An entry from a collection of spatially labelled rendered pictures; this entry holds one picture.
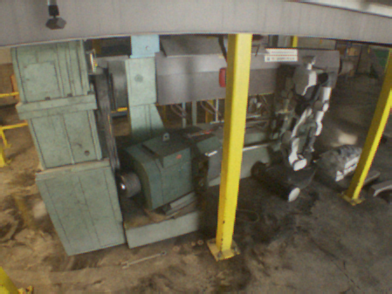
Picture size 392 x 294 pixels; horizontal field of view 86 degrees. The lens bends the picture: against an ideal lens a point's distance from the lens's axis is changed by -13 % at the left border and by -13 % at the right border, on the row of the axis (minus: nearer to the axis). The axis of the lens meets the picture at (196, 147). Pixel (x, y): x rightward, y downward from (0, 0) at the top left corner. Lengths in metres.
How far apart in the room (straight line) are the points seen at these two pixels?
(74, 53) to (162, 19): 0.67
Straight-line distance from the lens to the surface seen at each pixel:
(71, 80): 1.64
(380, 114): 2.73
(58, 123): 1.74
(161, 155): 1.72
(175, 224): 2.19
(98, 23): 1.19
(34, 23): 1.22
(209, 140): 2.03
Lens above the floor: 1.73
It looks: 28 degrees down
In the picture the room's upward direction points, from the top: straight up
